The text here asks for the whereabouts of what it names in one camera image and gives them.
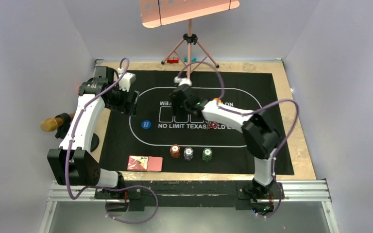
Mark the black red all-in triangle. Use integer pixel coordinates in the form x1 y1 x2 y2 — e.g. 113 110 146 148
206 121 219 130

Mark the blue small blind button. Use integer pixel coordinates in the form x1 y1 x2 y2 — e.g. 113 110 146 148
141 120 152 130

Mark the red poker chip stack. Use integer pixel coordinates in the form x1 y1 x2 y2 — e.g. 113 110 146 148
170 144 180 159

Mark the blue poker chip stack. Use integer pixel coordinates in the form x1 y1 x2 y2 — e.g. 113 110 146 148
184 147 194 161

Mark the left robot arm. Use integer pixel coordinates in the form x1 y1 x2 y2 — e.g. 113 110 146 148
47 66 139 199

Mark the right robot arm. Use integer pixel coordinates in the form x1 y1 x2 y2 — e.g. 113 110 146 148
170 77 281 198

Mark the red toy block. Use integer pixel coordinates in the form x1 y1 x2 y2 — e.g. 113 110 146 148
167 57 179 64

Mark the black poker table mat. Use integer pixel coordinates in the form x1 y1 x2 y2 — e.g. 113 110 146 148
100 70 277 174

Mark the green poker chip stack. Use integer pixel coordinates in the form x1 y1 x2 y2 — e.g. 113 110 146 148
202 148 213 162

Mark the playing card deck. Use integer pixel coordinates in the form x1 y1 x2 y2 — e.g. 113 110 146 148
127 155 163 172

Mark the gold microphone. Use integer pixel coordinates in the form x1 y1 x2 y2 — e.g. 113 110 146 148
40 113 75 132

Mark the pink music stand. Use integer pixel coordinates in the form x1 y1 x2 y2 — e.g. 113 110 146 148
138 0 240 78

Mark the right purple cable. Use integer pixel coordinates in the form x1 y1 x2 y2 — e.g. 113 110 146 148
177 61 300 219

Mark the purple cable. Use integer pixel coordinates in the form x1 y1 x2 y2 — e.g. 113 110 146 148
64 57 159 225
177 61 300 219

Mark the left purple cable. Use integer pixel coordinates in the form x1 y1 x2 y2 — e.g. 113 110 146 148
64 57 159 225

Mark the aluminium rail frame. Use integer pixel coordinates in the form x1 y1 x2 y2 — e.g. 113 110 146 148
38 58 340 233

